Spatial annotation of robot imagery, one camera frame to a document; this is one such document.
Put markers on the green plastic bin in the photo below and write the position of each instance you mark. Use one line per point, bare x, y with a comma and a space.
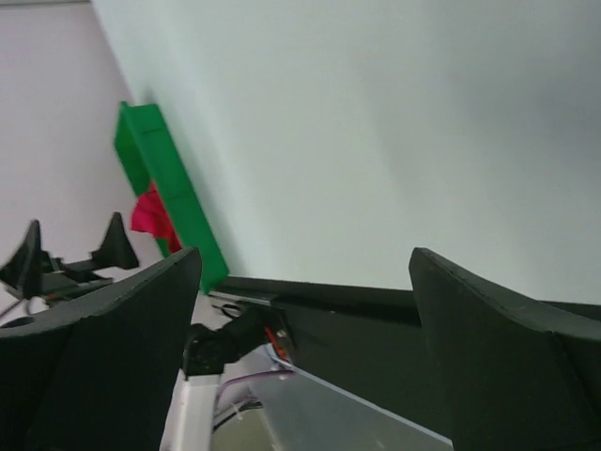
152, 164

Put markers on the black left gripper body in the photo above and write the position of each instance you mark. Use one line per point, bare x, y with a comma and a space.
52, 279

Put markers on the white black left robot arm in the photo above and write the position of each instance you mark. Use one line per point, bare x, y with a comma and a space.
207, 352

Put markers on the red t-shirt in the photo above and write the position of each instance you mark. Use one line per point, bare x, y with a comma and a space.
150, 216

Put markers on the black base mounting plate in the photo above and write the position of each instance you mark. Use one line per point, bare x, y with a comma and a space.
366, 342

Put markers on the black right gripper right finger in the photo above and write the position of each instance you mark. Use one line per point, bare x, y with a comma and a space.
516, 373

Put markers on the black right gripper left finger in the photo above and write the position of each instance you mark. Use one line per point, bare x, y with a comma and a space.
98, 373

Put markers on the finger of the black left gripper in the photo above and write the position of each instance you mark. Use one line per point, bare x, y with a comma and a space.
21, 274
115, 251

